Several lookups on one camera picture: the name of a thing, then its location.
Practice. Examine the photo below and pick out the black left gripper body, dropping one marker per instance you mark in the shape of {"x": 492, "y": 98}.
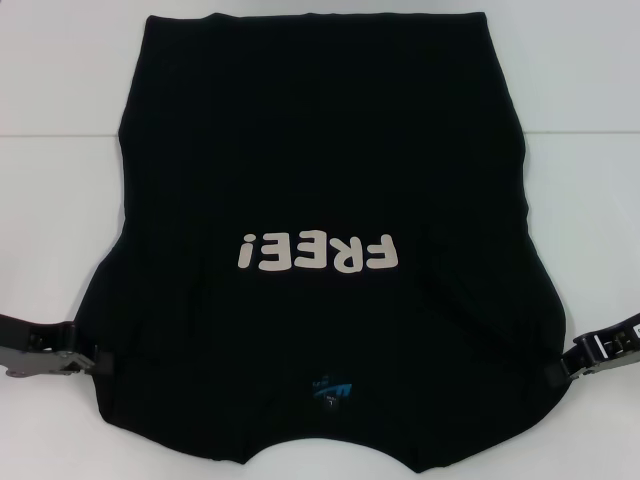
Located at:
{"x": 35, "y": 340}

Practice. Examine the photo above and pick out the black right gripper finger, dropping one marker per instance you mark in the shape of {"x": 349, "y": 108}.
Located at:
{"x": 555, "y": 377}

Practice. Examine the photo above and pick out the black shirt with FREE print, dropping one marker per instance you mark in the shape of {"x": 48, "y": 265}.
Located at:
{"x": 320, "y": 150}

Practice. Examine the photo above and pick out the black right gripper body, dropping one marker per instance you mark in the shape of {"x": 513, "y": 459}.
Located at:
{"x": 615, "y": 347}

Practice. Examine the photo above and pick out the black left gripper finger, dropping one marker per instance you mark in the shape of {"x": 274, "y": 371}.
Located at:
{"x": 104, "y": 362}
{"x": 75, "y": 366}

